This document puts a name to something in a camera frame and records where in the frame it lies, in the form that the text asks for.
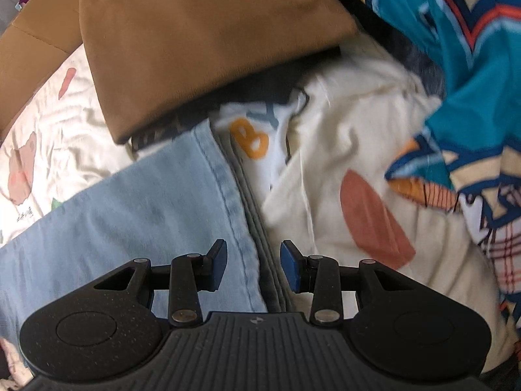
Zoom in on brown cloth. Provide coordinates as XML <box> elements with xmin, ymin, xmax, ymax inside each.
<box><xmin>78</xmin><ymin>0</ymin><xmax>359</xmax><ymax>145</ymax></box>

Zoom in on teal patterned cloth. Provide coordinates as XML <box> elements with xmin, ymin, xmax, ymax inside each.
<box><xmin>334</xmin><ymin>0</ymin><xmax>521</xmax><ymax>335</ymax></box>

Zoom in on cream printed blanket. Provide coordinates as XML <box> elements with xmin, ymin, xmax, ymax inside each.
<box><xmin>0</xmin><ymin>33</ymin><xmax>509</xmax><ymax>391</ymax></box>

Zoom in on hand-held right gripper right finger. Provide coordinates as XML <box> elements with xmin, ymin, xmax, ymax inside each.
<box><xmin>280</xmin><ymin>240</ymin><xmax>408</xmax><ymax>327</ymax></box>

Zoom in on white printed shirt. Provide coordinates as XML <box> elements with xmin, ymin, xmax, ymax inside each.
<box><xmin>211</xmin><ymin>85</ymin><xmax>311</xmax><ymax>193</ymax></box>

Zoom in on light blue denim pants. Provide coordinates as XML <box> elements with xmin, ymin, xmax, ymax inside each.
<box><xmin>0</xmin><ymin>122</ymin><xmax>294</xmax><ymax>359</ymax></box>

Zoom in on black patterned cloth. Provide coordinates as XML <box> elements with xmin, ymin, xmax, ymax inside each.
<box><xmin>129</xmin><ymin>47</ymin><xmax>343</xmax><ymax>152</ymax></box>

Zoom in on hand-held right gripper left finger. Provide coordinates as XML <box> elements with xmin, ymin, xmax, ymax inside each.
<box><xmin>93</xmin><ymin>239</ymin><xmax>228</xmax><ymax>328</ymax></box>

